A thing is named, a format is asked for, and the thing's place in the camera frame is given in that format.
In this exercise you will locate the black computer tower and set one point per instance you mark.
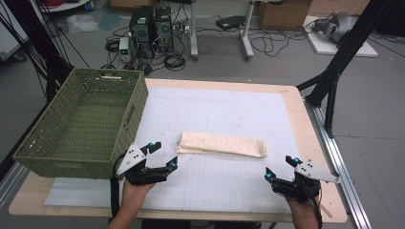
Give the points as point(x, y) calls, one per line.
point(164, 28)
point(141, 31)

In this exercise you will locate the person's left hand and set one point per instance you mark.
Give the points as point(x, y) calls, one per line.
point(133, 195)

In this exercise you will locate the cream towel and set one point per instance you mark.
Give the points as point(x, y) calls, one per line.
point(221, 144)

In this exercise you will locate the white desk frame legs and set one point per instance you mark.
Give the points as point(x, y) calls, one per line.
point(246, 31)

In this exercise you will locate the white floor board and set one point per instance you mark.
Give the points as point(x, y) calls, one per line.
point(328, 47)

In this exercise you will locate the clear plastic bag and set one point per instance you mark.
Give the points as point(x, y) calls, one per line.
point(81, 24)

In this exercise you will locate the grey moulded shell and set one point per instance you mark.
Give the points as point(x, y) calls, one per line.
point(337, 25)

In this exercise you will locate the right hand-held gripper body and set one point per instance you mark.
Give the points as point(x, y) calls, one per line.
point(310, 173)

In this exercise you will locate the brown cardboard box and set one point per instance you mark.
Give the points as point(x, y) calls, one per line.
point(283, 14)

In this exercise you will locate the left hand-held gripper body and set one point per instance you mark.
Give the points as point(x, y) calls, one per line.
point(132, 160)

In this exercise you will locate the green woven basket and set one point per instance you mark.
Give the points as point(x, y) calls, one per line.
point(86, 127)

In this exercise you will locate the black metal stand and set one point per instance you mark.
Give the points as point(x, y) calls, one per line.
point(344, 51)
point(41, 44)

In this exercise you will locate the grey bench power supply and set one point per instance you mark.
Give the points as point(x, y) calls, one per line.
point(124, 49)

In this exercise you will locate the white grid mat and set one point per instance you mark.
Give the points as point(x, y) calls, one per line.
point(216, 108)

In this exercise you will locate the aluminium rail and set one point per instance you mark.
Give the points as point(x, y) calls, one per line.
point(340, 159)

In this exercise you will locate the black flat device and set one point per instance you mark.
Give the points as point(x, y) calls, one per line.
point(230, 22)

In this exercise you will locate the person's right hand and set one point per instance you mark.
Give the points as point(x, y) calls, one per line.
point(302, 208)

